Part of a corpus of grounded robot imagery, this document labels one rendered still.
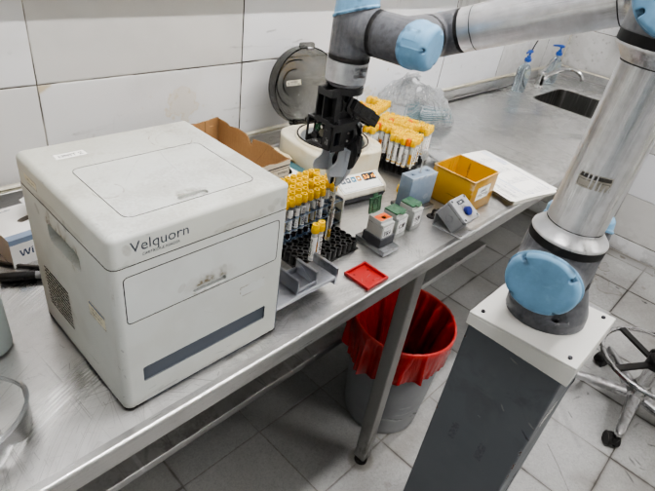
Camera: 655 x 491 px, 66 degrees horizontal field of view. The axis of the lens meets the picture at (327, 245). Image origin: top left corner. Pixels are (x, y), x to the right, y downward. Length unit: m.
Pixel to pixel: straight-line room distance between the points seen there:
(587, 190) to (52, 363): 0.83
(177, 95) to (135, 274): 0.79
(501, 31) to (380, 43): 0.20
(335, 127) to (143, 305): 0.47
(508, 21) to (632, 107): 0.27
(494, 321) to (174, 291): 0.60
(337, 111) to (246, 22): 0.56
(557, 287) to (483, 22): 0.44
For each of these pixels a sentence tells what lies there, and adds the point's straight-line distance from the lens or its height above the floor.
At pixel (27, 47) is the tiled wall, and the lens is 1.21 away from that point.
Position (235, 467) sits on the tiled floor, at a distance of 1.79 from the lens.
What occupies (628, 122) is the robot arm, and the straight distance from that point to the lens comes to 0.77.
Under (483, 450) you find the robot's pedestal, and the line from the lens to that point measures 1.25.
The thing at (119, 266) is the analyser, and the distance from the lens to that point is 0.64.
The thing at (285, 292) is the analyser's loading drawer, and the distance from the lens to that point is 0.95.
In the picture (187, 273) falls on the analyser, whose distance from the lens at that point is 0.71.
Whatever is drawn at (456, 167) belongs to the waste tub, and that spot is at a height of 0.94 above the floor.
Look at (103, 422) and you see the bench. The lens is 0.82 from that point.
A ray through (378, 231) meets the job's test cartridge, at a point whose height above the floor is 0.93.
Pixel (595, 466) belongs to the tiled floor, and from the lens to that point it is 2.19.
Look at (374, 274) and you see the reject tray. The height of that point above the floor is 0.88.
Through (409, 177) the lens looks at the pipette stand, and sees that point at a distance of 1.32.
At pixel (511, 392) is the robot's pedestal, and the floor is 0.77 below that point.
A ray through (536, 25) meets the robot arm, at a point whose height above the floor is 1.41.
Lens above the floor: 1.52
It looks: 34 degrees down
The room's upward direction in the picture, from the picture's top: 9 degrees clockwise
